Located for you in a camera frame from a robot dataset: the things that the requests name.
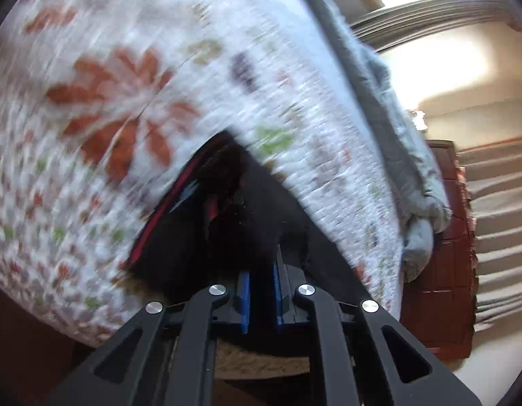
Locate black pants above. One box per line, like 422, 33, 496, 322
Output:
127, 131, 370, 303

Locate red wooden headboard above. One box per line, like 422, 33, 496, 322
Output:
400, 139, 478, 361

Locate grey blue duvet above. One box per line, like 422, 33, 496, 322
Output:
305, 0, 453, 282

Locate floral quilted bedspread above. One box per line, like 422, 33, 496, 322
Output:
0, 0, 402, 345

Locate beige pleated curtain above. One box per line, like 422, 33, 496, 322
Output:
458, 137, 522, 332

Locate grey window curtain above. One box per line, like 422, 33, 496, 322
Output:
350, 0, 516, 52

